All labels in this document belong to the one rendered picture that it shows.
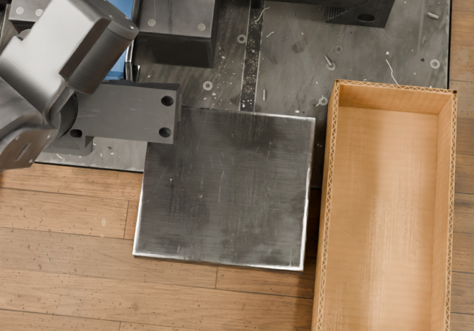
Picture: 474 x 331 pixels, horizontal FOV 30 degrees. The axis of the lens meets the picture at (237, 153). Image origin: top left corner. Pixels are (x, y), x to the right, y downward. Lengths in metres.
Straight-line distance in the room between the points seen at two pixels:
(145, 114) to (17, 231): 0.28
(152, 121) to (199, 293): 0.25
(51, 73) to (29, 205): 0.33
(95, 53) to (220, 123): 0.30
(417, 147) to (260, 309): 0.23
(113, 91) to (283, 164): 0.26
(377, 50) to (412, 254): 0.22
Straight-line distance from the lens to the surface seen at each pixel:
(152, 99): 0.69
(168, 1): 0.89
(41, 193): 0.93
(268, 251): 0.88
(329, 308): 0.89
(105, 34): 0.63
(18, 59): 0.63
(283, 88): 0.94
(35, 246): 0.92
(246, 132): 0.91
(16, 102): 0.59
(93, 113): 0.70
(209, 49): 0.90
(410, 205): 0.92
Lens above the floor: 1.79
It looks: 74 degrees down
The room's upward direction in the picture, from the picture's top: 1 degrees counter-clockwise
